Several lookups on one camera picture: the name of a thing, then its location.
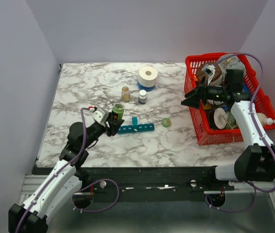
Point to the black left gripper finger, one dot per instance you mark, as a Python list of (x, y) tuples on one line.
[(112, 127), (110, 118)]

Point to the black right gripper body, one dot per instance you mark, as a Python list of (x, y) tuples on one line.
[(214, 92)]

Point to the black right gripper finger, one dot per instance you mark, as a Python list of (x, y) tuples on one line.
[(198, 91), (193, 102)]

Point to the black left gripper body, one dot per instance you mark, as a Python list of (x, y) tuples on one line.
[(95, 132)]

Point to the green pill bottle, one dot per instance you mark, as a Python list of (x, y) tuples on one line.
[(117, 112)]

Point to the teal weekly pill organizer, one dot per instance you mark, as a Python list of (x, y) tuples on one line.
[(142, 128)]

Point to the green bottle cap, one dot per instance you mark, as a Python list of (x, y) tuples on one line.
[(166, 122)]

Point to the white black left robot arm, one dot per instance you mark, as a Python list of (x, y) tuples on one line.
[(36, 212)]

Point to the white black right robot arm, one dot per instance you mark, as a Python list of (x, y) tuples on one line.
[(257, 162)]

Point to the brown wrapped roll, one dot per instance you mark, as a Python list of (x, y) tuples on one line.
[(217, 78)]

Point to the clear jar yellow capsules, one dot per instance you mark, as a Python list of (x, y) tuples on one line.
[(125, 94)]

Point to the grey crumpled bag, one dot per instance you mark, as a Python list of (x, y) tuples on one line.
[(232, 62)]

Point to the red plastic basket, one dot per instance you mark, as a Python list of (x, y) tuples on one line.
[(203, 119)]

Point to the white pill bottle blue label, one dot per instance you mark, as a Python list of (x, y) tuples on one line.
[(142, 97)]

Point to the blue tape roll base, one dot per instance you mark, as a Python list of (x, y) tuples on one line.
[(147, 87)]

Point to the white paper roll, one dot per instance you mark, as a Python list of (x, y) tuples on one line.
[(147, 75)]

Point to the cream squeeze bottle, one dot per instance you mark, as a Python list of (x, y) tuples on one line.
[(264, 120)]

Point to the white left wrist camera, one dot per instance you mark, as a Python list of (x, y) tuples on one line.
[(100, 115)]

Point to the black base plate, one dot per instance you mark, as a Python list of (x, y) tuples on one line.
[(147, 184)]

